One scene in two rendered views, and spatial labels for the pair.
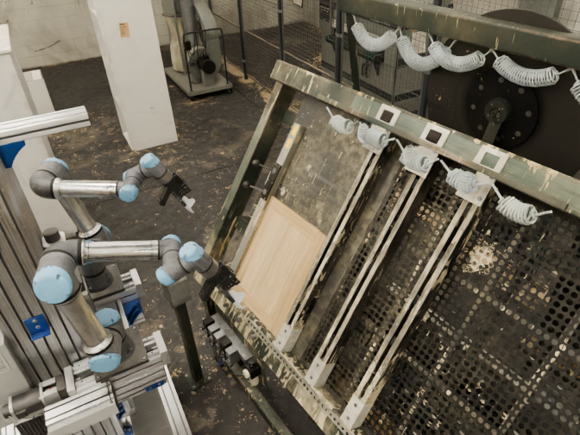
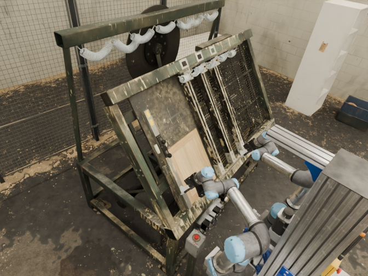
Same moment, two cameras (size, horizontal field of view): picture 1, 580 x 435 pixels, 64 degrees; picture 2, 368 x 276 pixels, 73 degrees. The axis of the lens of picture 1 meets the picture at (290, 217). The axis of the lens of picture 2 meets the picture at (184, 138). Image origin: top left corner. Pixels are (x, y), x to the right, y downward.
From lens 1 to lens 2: 2.90 m
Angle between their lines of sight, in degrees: 82
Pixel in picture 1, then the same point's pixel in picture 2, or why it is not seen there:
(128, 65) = not seen: outside the picture
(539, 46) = (169, 15)
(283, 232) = (184, 152)
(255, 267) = not seen: hidden behind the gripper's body
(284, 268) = (196, 160)
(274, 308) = not seen: hidden behind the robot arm
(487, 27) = (153, 16)
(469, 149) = (207, 52)
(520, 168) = (217, 46)
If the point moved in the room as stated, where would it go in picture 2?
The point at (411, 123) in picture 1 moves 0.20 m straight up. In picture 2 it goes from (190, 59) to (193, 36)
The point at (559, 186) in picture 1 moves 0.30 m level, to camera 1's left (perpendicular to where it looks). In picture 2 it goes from (223, 44) to (236, 55)
